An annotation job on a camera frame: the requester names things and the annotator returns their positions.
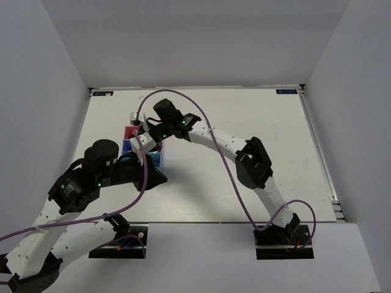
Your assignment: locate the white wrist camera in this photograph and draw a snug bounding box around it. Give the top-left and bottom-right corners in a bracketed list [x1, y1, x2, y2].
[130, 132, 157, 164]
[130, 112, 148, 132]

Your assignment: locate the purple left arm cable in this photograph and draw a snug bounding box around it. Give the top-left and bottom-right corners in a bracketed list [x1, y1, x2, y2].
[0, 130, 150, 283]

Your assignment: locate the pink blue tiered organizer box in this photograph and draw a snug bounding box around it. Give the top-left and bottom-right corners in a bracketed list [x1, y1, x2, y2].
[121, 125, 163, 171]

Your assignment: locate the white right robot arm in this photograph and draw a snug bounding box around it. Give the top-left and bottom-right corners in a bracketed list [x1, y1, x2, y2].
[148, 98, 301, 244]

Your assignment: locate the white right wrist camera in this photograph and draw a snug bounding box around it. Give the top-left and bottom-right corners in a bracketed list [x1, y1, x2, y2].
[130, 112, 148, 132]

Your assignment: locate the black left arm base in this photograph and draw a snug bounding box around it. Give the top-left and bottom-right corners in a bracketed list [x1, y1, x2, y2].
[88, 224, 148, 259]

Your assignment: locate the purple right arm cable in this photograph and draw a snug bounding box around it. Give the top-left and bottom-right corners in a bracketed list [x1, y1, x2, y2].
[136, 89, 317, 251]

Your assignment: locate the corner table sticker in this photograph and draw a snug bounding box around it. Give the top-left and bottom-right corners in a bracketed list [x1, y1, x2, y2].
[92, 91, 114, 96]
[276, 89, 298, 95]

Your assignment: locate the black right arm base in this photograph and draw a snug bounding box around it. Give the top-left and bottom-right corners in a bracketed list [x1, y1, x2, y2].
[253, 225, 315, 260]

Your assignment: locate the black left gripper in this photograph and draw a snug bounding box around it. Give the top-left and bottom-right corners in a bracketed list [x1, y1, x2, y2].
[99, 148, 169, 192]

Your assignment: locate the left corner table sticker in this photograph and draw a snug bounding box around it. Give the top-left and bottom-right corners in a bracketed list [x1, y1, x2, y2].
[92, 91, 114, 96]

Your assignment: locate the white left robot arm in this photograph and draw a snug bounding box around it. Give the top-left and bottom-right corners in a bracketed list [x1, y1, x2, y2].
[1, 134, 167, 292]

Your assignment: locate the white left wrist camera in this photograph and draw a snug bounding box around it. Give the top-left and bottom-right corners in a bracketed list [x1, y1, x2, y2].
[130, 132, 157, 164]

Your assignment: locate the right corner table sticker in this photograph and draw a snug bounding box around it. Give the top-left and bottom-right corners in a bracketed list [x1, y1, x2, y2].
[276, 89, 298, 95]

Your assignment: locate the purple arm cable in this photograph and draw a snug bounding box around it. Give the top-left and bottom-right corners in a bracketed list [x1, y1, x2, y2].
[0, 130, 150, 283]
[136, 89, 317, 251]

